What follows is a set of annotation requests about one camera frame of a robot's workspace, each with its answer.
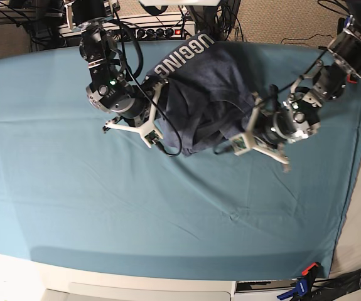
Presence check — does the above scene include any black cable to camera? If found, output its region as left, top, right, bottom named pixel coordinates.
left=213, top=142, right=236, bottom=156
left=110, top=12, right=183, bottom=157

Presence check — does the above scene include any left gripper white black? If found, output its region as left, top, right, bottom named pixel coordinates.
left=245, top=92, right=290, bottom=172

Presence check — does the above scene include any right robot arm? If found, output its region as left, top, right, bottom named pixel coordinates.
left=63, top=1, right=165, bottom=146

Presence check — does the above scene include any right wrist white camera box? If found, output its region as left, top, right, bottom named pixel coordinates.
left=141, top=129, right=163, bottom=148

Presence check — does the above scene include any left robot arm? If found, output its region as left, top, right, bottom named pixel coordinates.
left=232, top=1, right=361, bottom=166

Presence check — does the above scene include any black cable bundle bottom right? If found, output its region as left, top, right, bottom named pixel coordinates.
left=311, top=265, right=361, bottom=301

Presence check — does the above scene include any teal table cloth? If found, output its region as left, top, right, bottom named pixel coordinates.
left=0, top=48, right=361, bottom=280

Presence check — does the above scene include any orange black clamp top right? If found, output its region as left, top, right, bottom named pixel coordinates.
left=347, top=74, right=358, bottom=84

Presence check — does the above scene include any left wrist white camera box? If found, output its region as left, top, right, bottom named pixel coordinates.
left=230, top=132, right=252, bottom=156

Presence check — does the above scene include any blue-grey heathered T-shirt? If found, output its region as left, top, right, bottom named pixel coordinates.
left=144, top=32, right=255, bottom=156

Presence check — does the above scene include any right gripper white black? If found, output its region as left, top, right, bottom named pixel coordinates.
left=102, top=80, right=167, bottom=137

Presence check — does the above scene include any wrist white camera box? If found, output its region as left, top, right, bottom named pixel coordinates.
left=230, top=132, right=252, bottom=156
left=141, top=129, right=163, bottom=148

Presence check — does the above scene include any orange blue clamp bottom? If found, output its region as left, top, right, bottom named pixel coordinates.
left=277, top=262, right=321, bottom=300

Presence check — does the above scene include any white power strip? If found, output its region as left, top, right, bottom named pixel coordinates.
left=58, top=18, right=197, bottom=42

